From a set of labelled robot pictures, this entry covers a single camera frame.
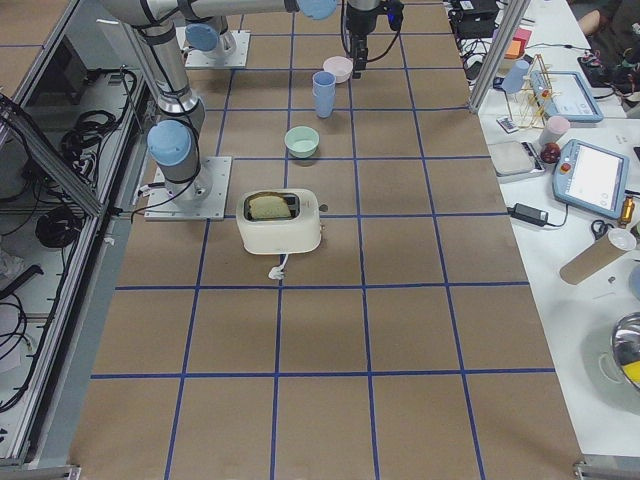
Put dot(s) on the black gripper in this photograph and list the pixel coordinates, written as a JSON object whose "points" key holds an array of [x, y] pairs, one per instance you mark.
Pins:
{"points": [[361, 18]]}

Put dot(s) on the pink bowl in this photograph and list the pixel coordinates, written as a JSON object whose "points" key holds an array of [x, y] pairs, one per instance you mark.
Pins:
{"points": [[341, 67]]}

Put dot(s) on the mint green bowl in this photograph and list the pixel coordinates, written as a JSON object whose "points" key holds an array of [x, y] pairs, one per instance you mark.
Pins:
{"points": [[301, 141]]}

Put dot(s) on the light blue cup on rack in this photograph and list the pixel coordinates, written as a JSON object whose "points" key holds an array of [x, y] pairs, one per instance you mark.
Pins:
{"points": [[515, 77]]}

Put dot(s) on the toast slice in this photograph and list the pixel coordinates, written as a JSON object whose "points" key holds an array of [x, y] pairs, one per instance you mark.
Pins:
{"points": [[269, 207]]}

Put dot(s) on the grey scale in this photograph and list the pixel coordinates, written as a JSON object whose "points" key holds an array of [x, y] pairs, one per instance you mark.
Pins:
{"points": [[515, 159]]}

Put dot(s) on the cream white toaster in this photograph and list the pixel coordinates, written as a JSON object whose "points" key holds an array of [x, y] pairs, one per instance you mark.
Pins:
{"points": [[301, 233]]}

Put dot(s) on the far teach pendant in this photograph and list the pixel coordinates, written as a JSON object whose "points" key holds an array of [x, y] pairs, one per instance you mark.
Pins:
{"points": [[565, 94]]}

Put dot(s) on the teach pendant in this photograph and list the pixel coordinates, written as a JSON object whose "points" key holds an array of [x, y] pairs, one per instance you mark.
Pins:
{"points": [[565, 94], [591, 178]]}

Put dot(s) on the pink cup on desk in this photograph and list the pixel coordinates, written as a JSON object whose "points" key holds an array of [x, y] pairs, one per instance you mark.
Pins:
{"points": [[555, 127]]}

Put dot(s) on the red apple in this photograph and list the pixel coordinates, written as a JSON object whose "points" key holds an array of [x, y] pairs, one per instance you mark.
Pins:
{"points": [[550, 153]]}

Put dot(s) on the black power adapter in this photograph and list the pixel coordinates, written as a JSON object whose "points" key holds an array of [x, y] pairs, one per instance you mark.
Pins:
{"points": [[528, 214]]}

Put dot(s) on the near teach pendant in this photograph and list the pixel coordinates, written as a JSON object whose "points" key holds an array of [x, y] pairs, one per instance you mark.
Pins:
{"points": [[591, 178]]}

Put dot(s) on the cardboard tube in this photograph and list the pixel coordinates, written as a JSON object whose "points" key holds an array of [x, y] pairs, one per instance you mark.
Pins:
{"points": [[613, 245]]}

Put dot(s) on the steel mixing bowl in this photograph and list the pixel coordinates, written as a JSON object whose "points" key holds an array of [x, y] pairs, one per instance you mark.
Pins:
{"points": [[620, 363]]}

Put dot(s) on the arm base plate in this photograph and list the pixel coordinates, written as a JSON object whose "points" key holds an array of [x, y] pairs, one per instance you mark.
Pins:
{"points": [[205, 199], [231, 52]]}

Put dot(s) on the aluminium frame post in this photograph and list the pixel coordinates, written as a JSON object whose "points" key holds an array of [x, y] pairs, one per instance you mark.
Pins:
{"points": [[510, 21]]}

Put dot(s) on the gold wire rack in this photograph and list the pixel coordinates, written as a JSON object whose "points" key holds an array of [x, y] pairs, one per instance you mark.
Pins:
{"points": [[528, 107]]}

